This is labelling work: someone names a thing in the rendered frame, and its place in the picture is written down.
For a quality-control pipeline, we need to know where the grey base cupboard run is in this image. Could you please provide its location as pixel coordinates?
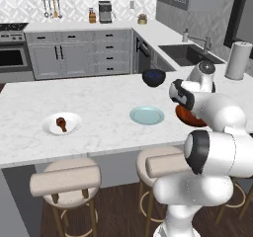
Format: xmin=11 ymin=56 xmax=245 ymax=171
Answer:
xmin=25 ymin=29 xmax=133 ymax=81

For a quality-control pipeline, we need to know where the steel oven with hob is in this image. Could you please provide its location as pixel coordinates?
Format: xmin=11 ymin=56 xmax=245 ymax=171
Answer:
xmin=0 ymin=22 xmax=35 ymax=83

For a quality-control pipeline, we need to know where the beige round stool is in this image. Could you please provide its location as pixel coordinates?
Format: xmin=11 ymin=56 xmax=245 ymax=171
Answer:
xmin=135 ymin=145 xmax=193 ymax=237
xmin=29 ymin=157 xmax=103 ymax=237
xmin=214 ymin=177 xmax=253 ymax=225

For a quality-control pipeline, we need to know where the wooden knife block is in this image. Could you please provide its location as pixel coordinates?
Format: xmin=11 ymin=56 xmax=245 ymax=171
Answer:
xmin=88 ymin=7 xmax=98 ymax=25

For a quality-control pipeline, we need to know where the dark sink basin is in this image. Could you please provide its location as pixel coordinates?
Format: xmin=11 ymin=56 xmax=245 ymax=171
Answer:
xmin=157 ymin=43 xmax=226 ymax=67

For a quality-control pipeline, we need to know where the black framed window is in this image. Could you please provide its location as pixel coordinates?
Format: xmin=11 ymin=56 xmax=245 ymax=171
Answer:
xmin=223 ymin=0 xmax=253 ymax=51

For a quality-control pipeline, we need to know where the white paper towel roll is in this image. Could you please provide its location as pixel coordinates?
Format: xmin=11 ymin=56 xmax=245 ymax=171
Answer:
xmin=224 ymin=40 xmax=253 ymax=81

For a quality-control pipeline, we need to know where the red-brown plate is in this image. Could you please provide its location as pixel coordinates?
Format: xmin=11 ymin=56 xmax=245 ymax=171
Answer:
xmin=175 ymin=104 xmax=209 ymax=128

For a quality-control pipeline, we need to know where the grey soap dispenser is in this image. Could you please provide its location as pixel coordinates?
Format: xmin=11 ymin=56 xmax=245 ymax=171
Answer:
xmin=182 ymin=28 xmax=190 ymax=43

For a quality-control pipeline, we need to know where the light blue plate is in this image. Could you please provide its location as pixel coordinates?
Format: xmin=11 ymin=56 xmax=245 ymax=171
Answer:
xmin=128 ymin=106 xmax=166 ymax=126

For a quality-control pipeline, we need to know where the steel coffee machine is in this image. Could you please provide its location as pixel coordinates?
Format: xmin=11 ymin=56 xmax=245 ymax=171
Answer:
xmin=98 ymin=0 xmax=117 ymax=25

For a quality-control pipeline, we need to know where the brown chicken drumstick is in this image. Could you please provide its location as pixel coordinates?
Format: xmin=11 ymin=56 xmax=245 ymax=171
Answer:
xmin=55 ymin=117 xmax=68 ymax=133

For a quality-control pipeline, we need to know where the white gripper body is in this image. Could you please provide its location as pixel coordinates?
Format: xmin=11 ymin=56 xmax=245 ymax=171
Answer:
xmin=168 ymin=78 xmax=196 ymax=112

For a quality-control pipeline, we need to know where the dark dishwasher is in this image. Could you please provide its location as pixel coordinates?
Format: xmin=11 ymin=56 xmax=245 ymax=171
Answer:
xmin=132 ymin=33 xmax=153 ymax=75

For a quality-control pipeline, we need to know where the hanging steel spoon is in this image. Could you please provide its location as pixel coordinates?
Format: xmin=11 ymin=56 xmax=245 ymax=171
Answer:
xmin=57 ymin=0 xmax=63 ymax=20

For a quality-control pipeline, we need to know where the white plate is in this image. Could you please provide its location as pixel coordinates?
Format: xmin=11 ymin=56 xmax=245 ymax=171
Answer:
xmin=42 ymin=111 xmax=83 ymax=137

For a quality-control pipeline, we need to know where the dark blue bowl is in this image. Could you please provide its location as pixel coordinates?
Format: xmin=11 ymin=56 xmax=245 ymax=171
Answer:
xmin=141 ymin=68 xmax=167 ymax=88

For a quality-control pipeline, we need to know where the silver tap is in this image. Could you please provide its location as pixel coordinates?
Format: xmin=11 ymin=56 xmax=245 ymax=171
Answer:
xmin=188 ymin=35 xmax=213 ymax=55

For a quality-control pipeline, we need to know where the hanging steel ladle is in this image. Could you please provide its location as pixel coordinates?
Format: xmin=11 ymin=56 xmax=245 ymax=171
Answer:
xmin=42 ymin=0 xmax=49 ymax=19

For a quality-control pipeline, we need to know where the hanging wooden spatula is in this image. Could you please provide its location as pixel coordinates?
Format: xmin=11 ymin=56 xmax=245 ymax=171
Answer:
xmin=52 ymin=0 xmax=59 ymax=20

